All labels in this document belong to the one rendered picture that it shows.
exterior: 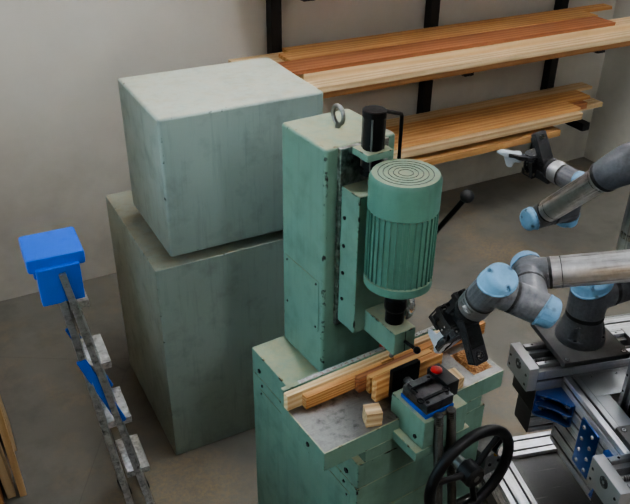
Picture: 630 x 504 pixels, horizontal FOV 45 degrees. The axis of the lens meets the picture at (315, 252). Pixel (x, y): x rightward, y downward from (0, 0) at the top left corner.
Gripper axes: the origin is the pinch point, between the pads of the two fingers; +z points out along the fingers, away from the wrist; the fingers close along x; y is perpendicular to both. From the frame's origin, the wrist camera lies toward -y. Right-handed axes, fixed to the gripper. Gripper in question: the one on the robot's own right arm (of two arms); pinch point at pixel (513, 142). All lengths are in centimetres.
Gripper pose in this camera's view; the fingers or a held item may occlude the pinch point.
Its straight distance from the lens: 277.3
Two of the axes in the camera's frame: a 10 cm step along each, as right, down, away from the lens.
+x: 8.8, -3.4, 3.3
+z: -4.6, -4.6, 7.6
